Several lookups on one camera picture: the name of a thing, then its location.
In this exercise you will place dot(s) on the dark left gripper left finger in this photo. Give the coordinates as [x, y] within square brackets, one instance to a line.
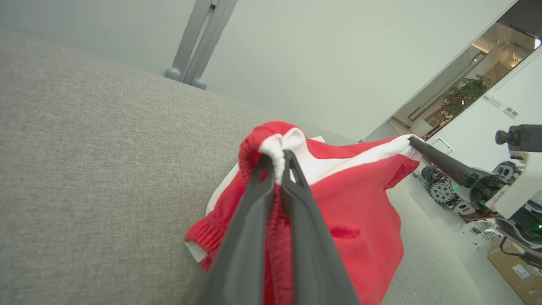
[241, 254]

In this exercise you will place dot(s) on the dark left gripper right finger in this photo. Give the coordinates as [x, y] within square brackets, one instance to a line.
[317, 254]

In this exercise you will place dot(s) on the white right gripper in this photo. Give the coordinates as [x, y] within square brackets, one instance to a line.
[523, 186]

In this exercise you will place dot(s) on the plain red white-trimmed garment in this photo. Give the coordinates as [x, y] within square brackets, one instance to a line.
[355, 203]

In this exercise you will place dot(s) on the green potted plant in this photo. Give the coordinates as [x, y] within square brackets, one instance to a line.
[465, 93]

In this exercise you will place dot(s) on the brown cardboard box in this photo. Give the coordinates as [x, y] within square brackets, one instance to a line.
[512, 271]

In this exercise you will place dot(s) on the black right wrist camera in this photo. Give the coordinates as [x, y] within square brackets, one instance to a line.
[525, 137]

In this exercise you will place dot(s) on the grey metal partition post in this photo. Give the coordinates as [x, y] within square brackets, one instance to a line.
[199, 42]

